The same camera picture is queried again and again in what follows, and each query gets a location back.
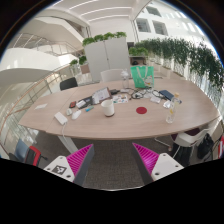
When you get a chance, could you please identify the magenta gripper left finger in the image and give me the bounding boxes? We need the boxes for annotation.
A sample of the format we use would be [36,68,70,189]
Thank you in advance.
[44,144,94,186]

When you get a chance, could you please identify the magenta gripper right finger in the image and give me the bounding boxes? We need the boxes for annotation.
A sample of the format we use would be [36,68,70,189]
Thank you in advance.
[132,143,183,185]

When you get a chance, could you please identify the clear plastic water bottle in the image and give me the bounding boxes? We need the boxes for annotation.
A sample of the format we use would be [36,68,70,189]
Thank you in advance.
[166,93,180,123]

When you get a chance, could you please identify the red and black chair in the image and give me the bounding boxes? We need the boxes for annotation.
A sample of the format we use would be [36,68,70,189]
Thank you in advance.
[24,146,47,166]

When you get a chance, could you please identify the white computer mouse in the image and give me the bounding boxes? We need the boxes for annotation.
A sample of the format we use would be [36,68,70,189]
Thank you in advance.
[72,110,82,120]

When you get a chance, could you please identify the white power adapter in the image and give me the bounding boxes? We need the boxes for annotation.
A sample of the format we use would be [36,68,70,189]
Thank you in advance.
[54,112,68,125]

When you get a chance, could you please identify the black backpack on floor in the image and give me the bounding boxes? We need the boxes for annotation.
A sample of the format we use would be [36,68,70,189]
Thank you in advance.
[197,134,214,159]

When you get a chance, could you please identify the red round coaster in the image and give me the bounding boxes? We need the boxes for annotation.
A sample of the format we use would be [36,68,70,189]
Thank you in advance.
[136,107,147,114]

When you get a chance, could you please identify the blue marker pen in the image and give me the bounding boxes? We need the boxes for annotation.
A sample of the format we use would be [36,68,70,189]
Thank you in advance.
[85,106,94,112]

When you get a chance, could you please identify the black red small device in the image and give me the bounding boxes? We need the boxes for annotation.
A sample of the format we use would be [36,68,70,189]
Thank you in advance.
[69,101,76,108]

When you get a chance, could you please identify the white paper cup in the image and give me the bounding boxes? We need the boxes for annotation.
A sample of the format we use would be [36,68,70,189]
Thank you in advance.
[101,100,115,117]

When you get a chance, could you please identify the white chair at right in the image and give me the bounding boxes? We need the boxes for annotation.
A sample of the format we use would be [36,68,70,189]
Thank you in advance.
[154,117,222,166]

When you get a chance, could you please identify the dark blue notebook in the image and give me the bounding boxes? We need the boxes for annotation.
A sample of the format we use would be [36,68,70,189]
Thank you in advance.
[159,90,174,101]

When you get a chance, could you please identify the open booklet with papers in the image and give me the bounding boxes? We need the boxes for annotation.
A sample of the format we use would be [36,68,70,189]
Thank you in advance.
[92,87,111,104]

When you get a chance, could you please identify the black office chair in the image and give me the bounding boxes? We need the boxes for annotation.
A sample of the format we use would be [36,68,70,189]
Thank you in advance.
[60,77,78,91]

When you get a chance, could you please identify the clear bottle near bag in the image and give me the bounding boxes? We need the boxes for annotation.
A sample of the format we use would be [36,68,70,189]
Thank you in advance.
[121,69,129,89]

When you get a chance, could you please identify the green tote bag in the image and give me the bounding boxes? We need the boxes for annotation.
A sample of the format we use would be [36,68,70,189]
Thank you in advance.
[131,66,154,88]

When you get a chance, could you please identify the white chair behind table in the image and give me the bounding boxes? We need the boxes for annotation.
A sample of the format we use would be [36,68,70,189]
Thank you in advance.
[101,69,122,82]

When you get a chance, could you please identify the hanging green plant hedge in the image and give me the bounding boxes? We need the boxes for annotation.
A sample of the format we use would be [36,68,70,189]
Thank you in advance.
[135,38,224,91]

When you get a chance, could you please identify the white storage cabinet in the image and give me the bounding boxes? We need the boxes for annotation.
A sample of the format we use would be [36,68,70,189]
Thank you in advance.
[84,37,130,82]

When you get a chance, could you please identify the plants on cabinet top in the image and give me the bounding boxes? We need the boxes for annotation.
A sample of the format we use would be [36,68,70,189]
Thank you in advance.
[82,31,127,47]

